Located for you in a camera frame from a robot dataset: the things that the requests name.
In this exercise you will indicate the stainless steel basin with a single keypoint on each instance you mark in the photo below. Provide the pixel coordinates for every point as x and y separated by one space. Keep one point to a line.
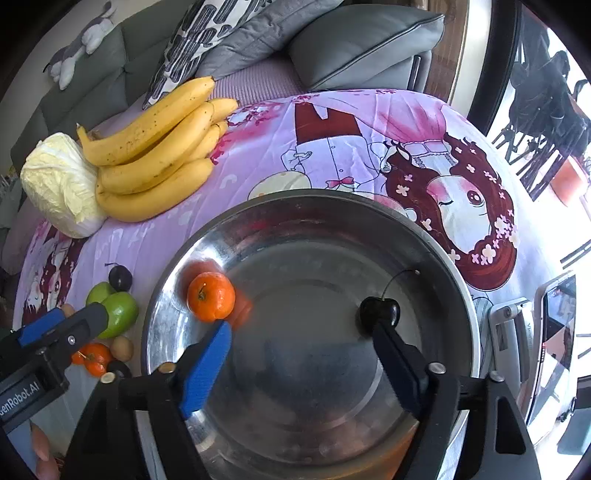
314 277

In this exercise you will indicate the dark cherry with straight stem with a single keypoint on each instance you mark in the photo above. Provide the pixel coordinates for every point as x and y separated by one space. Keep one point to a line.
119 368

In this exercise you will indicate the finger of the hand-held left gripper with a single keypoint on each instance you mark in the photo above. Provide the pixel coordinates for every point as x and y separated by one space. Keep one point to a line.
39 326
90 319

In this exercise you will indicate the napa cabbage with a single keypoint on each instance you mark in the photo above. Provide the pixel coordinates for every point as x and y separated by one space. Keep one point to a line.
60 184

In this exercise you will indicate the grey and white plush toy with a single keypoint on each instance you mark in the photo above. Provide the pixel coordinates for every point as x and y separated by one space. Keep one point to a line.
92 37

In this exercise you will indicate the smartphone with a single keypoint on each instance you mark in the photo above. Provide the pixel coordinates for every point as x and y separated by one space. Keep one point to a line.
558 323

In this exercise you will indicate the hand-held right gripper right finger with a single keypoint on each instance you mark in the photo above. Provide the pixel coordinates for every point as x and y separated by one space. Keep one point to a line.
397 364

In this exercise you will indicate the grey leather cushion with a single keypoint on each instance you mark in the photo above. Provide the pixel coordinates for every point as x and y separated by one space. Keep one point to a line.
360 46

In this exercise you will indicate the silver phone stand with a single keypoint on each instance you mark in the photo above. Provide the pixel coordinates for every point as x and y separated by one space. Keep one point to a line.
508 332

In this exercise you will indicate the black chair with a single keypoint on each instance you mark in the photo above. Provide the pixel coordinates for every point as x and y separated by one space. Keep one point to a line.
540 97

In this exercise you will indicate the grey sofa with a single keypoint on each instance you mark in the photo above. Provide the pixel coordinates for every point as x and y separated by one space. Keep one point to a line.
134 50

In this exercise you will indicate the grey fabric cushion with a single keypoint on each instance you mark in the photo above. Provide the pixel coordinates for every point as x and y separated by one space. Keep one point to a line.
258 37

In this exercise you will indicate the banana bunch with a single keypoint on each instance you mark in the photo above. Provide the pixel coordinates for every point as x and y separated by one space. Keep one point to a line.
152 152

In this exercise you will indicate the black and white patterned cushion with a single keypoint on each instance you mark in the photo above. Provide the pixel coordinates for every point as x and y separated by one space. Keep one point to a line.
194 37

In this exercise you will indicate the lilac knitted seat mat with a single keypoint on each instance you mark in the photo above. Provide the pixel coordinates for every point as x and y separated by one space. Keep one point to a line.
263 81

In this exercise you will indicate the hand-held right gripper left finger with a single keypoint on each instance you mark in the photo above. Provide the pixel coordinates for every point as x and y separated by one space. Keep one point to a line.
205 364

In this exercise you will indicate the brown longan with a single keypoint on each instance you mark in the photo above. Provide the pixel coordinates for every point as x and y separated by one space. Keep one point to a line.
121 347
68 310

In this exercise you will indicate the dark cherry with curved stem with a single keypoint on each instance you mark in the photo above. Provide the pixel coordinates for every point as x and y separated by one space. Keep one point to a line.
379 313

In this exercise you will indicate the long-stemmed tangerine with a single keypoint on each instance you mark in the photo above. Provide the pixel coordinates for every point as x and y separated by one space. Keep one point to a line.
97 361

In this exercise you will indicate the green apple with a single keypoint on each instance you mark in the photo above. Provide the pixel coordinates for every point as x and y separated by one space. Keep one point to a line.
99 293
122 314

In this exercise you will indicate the person's left hand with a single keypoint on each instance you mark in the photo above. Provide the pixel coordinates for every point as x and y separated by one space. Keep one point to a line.
42 446

